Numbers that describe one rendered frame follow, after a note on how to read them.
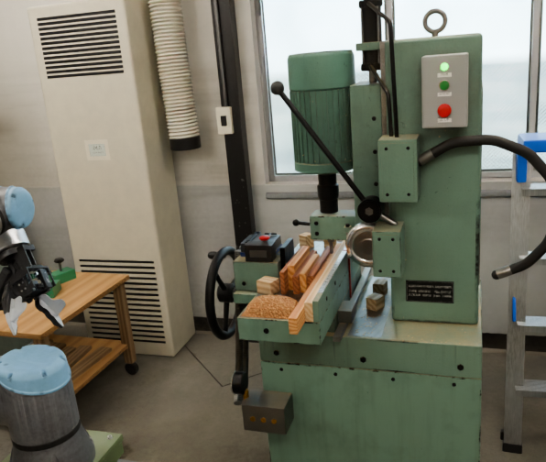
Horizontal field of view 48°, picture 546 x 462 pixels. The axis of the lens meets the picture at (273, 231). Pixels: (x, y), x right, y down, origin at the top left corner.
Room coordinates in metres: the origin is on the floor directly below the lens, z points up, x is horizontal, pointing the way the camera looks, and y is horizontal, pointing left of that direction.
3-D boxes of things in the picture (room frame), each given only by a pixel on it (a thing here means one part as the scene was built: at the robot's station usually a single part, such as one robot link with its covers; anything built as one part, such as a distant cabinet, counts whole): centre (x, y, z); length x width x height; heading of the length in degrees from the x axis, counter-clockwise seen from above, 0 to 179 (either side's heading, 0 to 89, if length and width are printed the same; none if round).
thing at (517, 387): (2.03, -0.95, 0.58); 0.27 x 0.25 x 1.16; 164
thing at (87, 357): (2.59, 1.10, 0.32); 0.66 x 0.57 x 0.64; 160
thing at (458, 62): (1.41, -0.42, 1.40); 0.10 x 0.06 x 0.16; 71
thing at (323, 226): (1.64, -0.18, 1.03); 0.14 x 0.07 x 0.09; 71
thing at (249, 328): (1.64, -0.04, 0.87); 0.61 x 0.30 x 0.06; 161
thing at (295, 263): (1.60, -0.07, 0.94); 0.16 x 0.02 x 0.07; 161
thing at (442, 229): (1.56, -0.44, 1.16); 0.22 x 0.22 x 0.72; 71
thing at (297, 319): (1.51, -0.11, 0.92); 0.54 x 0.02 x 0.04; 161
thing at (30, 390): (1.22, 0.56, 0.83); 0.17 x 0.15 x 0.18; 71
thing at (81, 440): (1.22, 0.55, 0.70); 0.19 x 0.19 x 0.10
